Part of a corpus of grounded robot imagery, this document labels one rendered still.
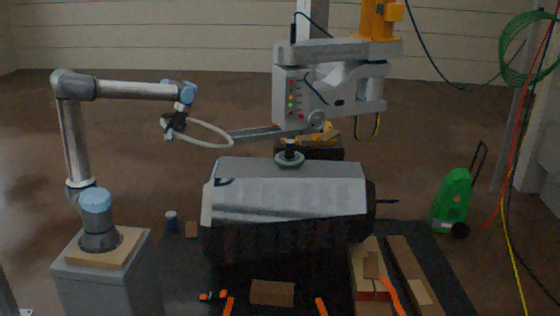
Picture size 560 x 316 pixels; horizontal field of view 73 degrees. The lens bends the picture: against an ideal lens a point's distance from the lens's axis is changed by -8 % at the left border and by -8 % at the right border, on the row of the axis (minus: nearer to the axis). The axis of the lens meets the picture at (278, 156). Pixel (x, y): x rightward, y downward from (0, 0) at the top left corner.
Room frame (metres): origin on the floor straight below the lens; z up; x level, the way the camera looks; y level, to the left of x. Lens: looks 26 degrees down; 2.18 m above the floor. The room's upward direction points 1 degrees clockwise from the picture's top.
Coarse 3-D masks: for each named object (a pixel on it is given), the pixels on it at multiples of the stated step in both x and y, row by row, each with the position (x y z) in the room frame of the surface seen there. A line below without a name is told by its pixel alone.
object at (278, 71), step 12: (276, 72) 2.66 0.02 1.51; (288, 72) 2.54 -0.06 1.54; (300, 72) 2.57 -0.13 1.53; (312, 72) 2.61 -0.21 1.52; (276, 84) 2.65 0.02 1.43; (300, 84) 2.58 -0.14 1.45; (276, 96) 2.65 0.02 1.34; (300, 96) 2.58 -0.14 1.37; (276, 108) 2.65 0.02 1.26; (300, 108) 2.58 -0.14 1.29; (276, 120) 2.65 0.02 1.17; (288, 120) 2.54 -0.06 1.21; (300, 120) 2.58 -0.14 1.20
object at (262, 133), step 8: (256, 128) 2.62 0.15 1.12; (264, 128) 2.64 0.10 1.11; (272, 128) 2.67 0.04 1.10; (232, 136) 2.54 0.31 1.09; (240, 136) 2.56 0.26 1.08; (248, 136) 2.47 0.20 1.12; (256, 136) 2.50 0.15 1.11; (264, 136) 2.52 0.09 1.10; (272, 136) 2.55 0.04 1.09; (280, 136) 2.57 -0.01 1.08; (288, 136) 2.60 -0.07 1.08
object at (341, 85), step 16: (352, 64) 2.87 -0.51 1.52; (368, 64) 2.83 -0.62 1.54; (384, 64) 2.89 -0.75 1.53; (320, 80) 2.86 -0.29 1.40; (336, 80) 2.78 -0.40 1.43; (352, 80) 2.76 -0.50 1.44; (320, 96) 2.62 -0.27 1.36; (336, 96) 2.71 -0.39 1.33; (352, 96) 2.76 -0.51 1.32; (336, 112) 2.71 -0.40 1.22; (352, 112) 2.77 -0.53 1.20; (368, 112) 2.84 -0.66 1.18
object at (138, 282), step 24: (72, 240) 1.67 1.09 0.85; (144, 240) 1.71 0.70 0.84; (144, 264) 1.65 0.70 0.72; (72, 288) 1.44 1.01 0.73; (96, 288) 1.43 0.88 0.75; (120, 288) 1.42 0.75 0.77; (144, 288) 1.60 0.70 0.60; (72, 312) 1.44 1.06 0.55; (96, 312) 1.43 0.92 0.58; (120, 312) 1.42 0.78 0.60; (144, 312) 1.55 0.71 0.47
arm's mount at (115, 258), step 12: (120, 228) 1.75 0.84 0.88; (132, 228) 1.76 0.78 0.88; (120, 240) 1.64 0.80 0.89; (132, 240) 1.65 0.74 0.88; (72, 252) 1.51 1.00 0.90; (84, 252) 1.52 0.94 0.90; (96, 252) 1.52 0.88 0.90; (108, 252) 1.54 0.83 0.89; (120, 252) 1.55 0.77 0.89; (132, 252) 1.59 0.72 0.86; (72, 264) 1.48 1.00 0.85; (84, 264) 1.47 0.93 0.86; (96, 264) 1.47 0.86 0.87; (108, 264) 1.46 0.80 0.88; (120, 264) 1.46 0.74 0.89
